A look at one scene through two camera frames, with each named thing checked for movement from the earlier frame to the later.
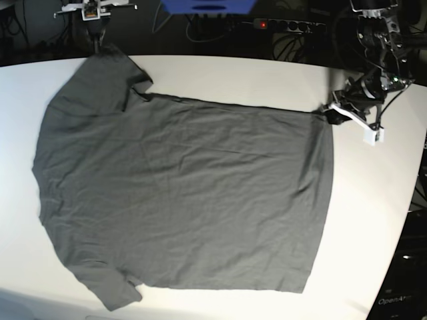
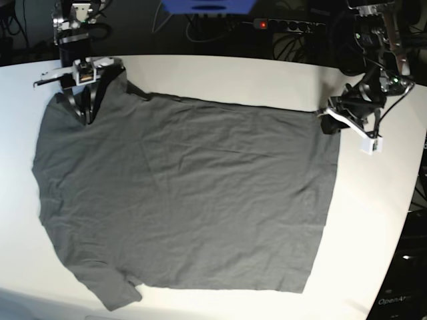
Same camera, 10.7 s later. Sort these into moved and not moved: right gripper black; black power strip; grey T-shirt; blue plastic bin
Moved: right gripper black
Not moved: grey T-shirt; blue plastic bin; black power strip
